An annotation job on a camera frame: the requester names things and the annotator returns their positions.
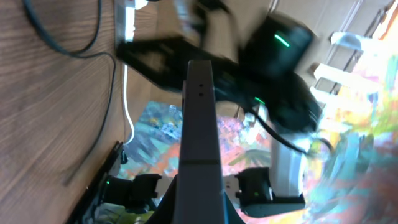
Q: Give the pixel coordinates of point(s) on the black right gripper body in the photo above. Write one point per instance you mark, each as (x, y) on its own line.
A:
(164, 62)

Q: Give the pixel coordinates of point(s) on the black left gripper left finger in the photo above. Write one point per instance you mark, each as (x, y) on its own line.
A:
(165, 211)

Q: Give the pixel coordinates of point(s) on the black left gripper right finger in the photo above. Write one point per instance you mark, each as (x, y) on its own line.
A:
(231, 214)

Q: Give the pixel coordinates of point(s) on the blue screen smartphone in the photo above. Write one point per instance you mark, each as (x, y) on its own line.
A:
(200, 193)

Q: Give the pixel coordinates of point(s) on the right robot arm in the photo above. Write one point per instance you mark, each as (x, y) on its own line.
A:
(263, 75)

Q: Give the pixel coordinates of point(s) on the white power strip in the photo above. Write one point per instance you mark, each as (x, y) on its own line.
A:
(124, 19)

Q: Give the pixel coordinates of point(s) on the colourful patterned floor mat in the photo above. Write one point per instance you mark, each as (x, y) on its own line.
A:
(347, 175)

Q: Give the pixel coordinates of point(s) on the white shelf rack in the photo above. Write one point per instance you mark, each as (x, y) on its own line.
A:
(359, 33)

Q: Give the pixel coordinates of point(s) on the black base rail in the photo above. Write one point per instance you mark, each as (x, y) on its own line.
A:
(136, 196)

